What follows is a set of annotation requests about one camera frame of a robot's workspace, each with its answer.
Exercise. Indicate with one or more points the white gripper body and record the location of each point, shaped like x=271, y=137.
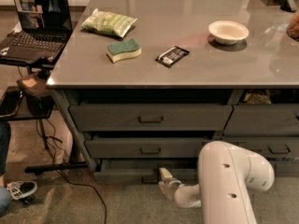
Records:
x=172, y=187

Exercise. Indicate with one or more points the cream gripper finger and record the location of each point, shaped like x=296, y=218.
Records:
x=165, y=174

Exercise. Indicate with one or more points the grey drawer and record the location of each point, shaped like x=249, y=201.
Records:
x=263, y=120
x=154, y=117
x=285, y=168
x=144, y=171
x=145, y=147
x=267, y=147

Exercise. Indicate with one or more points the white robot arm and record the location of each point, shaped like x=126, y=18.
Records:
x=227, y=175

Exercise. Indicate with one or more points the black snack bar wrapper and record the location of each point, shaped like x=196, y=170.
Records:
x=171, y=56

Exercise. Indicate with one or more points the green yellow sponge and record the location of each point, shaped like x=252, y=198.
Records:
x=124, y=50

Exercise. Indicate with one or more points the black white sneaker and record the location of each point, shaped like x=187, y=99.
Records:
x=22, y=191

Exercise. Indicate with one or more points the black device with sticker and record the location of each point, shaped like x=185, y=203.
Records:
x=38, y=98

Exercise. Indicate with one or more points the white bowl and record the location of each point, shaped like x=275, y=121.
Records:
x=228, y=32

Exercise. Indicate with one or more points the black laptop stand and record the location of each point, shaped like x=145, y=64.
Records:
x=24, y=113

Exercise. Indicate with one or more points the blue jeans leg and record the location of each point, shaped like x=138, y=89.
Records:
x=5, y=135

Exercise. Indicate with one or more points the green chip bag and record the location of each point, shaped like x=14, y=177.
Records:
x=108, y=23

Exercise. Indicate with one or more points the black tablet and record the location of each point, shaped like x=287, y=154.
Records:
x=10, y=103

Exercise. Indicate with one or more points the black laptop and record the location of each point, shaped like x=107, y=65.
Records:
x=45, y=29

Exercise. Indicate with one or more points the grey metal cabinet frame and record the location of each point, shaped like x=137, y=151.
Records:
x=66, y=98

